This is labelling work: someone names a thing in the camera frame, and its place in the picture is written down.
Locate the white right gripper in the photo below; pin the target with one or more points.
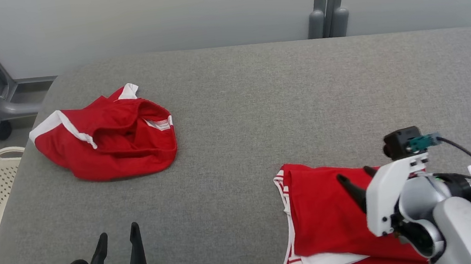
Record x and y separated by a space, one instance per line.
383 198

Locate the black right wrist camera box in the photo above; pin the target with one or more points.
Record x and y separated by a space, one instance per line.
400 141

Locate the red shorts with white trim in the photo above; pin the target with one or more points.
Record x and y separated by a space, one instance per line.
119 157

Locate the red white basketball jersey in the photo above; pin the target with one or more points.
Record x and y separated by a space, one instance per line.
320 212

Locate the grey fabric sofa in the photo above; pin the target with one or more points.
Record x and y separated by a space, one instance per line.
239 127

